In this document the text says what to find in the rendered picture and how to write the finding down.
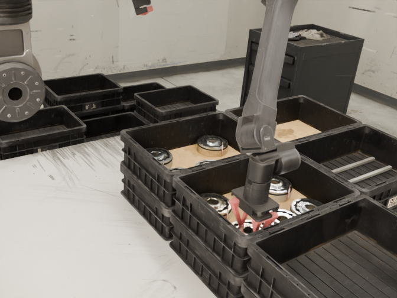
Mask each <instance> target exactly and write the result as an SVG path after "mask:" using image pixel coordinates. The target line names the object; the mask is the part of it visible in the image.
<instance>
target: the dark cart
mask: <svg viewBox="0 0 397 298"><path fill-rule="evenodd" d="M304 29H307V30H308V31H309V30H317V31H318V32H319V31H322V32H323V33H324V34H327V35H329V36H330V37H331V38H326V39H322V41H321V40H312V39H307V38H306V39H303V38H300V40H288V42H287V48H286V52H285V57H284V63H283V67H282V73H281V79H280V83H279V89H278V96H277V99H283V98H288V97H292V96H298V95H304V96H307V97H309V98H311V99H313V100H315V101H317V102H320V103H322V104H324V105H327V106H329V107H331V108H333V109H335V110H337V111H340V112H342V113H344V114H346V113H347V108H348V105H349V100H350V96H351V93H352V89H353V84H354V80H355V77H356V72H357V67H358V64H359V60H360V55H361V52H362V48H363V43H364V38H360V37H356V36H353V35H350V34H346V33H342V32H339V31H336V30H332V29H329V28H326V27H322V26H319V25H315V24H303V25H291V26H290V30H289V32H291V31H292V32H293V33H296V32H298V31H299V32H300V31H301V30H302V31H303V30H304ZM261 32H262V28H254V29H249V38H248V47H247V52H246V61H245V69H244V75H243V83H242V93H241V97H240V107H241V106H244V105H245V102H246V100H247V98H248V94H249V90H250V85H251V81H252V76H253V71H254V67H255V62H256V56H257V52H258V47H259V41H260V37H261Z"/></svg>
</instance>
